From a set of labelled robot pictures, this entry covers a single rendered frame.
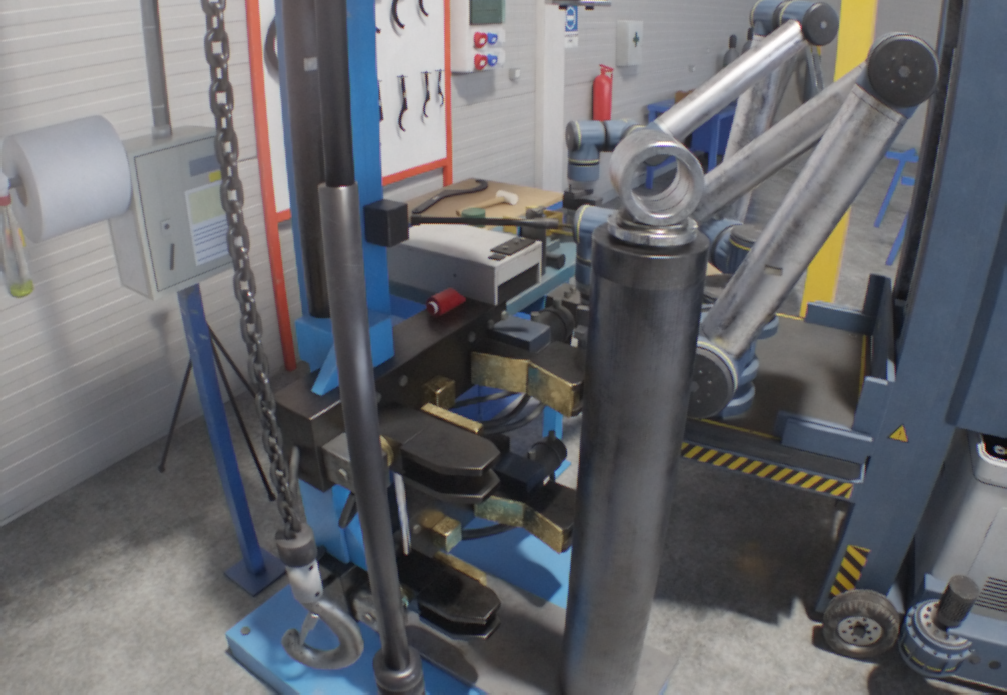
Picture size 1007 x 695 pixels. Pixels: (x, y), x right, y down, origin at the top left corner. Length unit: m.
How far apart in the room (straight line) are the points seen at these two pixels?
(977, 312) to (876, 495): 0.64
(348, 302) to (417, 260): 1.63
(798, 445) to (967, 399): 0.49
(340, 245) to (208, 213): 1.58
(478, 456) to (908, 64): 1.18
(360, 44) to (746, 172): 0.99
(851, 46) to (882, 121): 2.15
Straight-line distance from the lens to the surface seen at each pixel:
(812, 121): 1.77
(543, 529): 2.05
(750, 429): 2.04
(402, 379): 1.66
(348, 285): 0.41
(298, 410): 1.52
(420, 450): 1.49
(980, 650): 2.29
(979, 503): 2.18
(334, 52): 0.39
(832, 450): 1.99
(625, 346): 1.26
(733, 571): 2.71
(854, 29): 3.67
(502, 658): 2.16
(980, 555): 2.29
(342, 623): 0.77
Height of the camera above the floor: 1.88
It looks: 26 degrees down
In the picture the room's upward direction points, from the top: straight up
